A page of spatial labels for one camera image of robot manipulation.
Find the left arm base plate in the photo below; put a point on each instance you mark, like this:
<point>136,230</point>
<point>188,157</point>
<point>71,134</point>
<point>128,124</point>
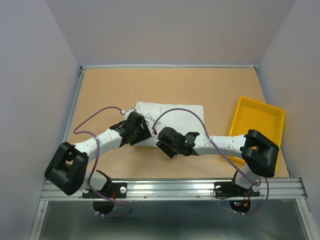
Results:
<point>107,201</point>

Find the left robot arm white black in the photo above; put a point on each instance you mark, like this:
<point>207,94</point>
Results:
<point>68,166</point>

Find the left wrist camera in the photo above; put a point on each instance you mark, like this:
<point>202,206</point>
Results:
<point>126,113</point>

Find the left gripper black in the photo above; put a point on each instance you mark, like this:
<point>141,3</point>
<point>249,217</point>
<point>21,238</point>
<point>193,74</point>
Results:
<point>145,133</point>

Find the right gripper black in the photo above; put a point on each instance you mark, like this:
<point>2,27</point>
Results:
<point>171,153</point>

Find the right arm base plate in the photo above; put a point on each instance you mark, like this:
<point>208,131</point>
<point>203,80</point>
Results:
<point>239,198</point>

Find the yellow plastic tray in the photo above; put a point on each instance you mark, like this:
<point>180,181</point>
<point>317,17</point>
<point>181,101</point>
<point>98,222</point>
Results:
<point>251,114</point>

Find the white long sleeve shirt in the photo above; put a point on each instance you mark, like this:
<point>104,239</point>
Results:
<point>182,118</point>

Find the aluminium mounting rail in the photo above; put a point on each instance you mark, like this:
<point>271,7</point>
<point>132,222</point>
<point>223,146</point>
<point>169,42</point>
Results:
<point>180,190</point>

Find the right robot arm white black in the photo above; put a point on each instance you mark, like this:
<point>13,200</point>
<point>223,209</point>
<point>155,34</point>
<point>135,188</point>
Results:
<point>252,154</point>

